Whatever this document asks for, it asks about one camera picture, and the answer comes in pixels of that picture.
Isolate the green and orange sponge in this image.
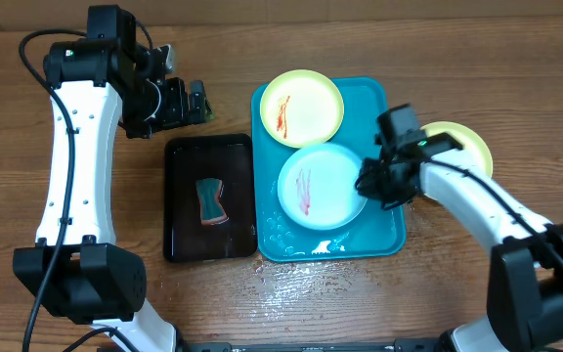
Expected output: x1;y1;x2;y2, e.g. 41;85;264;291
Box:
195;178;229;226

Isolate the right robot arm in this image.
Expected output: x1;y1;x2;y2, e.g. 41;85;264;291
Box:
355;132;563;351

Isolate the black plastic tray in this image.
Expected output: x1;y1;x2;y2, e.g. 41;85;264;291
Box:
163;134;257;263

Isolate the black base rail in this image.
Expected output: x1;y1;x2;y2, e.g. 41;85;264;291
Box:
176;338;455;352

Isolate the yellow-green plate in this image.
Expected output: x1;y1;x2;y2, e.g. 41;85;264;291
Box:
422;121;493;203
259;69;344;149

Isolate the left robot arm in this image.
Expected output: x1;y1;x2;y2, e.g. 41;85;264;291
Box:
13;31;212;351

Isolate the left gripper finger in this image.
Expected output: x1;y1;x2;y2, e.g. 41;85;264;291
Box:
153;44;176;73
189;80;214;124

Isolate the light blue plate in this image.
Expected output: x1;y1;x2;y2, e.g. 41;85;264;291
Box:
278;143;367;231

